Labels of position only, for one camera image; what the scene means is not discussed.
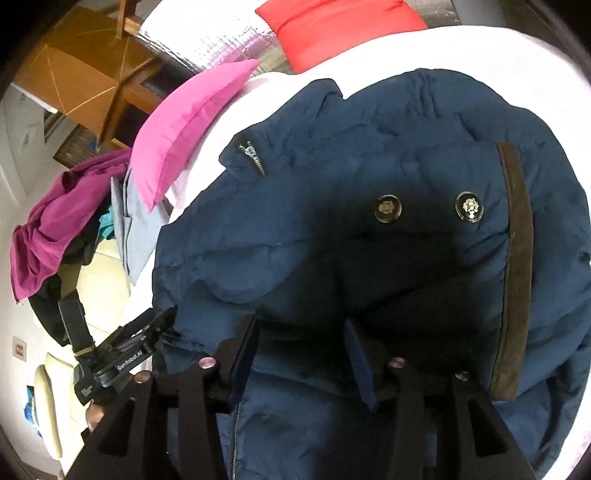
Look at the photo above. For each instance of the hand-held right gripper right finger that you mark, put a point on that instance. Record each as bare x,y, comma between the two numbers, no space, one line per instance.
361,362

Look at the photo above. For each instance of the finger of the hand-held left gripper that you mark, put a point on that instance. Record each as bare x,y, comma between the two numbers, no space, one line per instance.
141,327

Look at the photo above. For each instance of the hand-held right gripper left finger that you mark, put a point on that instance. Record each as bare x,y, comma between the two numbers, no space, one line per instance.
244,353

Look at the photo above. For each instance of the navy puffer jacket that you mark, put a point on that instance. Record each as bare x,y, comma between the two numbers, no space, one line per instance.
369,161

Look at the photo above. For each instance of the person's left hand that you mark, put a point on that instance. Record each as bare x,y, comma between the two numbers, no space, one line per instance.
94,415

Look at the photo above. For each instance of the cream leather sofa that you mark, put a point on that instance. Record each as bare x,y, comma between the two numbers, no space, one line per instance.
101,286

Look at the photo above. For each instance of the black garment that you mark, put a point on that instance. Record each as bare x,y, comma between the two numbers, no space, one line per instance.
51,304

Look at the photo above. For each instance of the grey garment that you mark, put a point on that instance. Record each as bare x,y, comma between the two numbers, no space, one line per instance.
138,230

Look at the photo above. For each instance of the teal cloth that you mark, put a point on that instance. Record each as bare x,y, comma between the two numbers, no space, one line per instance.
107,226

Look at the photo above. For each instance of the magenta fleece garment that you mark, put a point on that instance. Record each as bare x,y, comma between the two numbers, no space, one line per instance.
51,221

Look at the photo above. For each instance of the magenta pillow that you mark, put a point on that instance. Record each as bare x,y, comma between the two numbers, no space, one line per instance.
184,124

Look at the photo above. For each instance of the silver foil insulation board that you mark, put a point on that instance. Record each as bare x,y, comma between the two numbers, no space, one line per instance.
217,41

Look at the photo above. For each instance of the pale pink blanket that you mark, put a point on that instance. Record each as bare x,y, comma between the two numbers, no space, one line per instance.
508,69

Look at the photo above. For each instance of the red pillow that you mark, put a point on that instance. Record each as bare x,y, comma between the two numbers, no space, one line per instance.
337,32

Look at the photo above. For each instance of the wall switch plate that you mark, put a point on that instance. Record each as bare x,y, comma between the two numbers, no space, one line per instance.
18,347

